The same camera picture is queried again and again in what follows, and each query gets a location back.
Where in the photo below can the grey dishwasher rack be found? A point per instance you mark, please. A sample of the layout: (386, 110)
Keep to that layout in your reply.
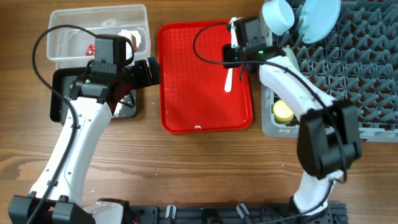
(357, 60)

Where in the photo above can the light blue bowl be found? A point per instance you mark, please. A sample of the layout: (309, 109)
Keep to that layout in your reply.
(278, 16)

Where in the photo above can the white crumpled tissue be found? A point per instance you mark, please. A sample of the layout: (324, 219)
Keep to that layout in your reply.
(133, 36)

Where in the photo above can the white plastic spoon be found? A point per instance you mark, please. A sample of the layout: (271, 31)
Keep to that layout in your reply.
(229, 81)

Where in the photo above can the light blue plate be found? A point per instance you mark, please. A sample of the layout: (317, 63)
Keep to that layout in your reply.
(319, 17)

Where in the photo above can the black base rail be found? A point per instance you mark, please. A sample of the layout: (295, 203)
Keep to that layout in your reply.
(334, 213)

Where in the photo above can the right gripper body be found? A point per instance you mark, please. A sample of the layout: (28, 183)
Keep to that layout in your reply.
(233, 55)

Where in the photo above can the green bowl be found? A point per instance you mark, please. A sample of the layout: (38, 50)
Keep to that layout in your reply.
(290, 54)

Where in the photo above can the red plastic tray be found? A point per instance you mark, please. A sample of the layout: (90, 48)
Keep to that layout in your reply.
(192, 94)

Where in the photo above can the red snack wrapper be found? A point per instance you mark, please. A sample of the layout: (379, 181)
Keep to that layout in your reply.
(90, 50)

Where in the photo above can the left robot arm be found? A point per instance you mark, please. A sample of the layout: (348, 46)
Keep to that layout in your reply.
(57, 195)

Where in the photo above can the yellow plastic cup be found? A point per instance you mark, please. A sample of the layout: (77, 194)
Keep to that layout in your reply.
(282, 113)

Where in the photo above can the clear plastic bin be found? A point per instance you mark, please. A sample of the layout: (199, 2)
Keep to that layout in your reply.
(67, 47)

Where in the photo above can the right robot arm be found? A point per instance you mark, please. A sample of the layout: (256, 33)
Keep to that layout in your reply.
(328, 136)

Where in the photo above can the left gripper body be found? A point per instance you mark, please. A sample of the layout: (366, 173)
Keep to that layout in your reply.
(137, 75)

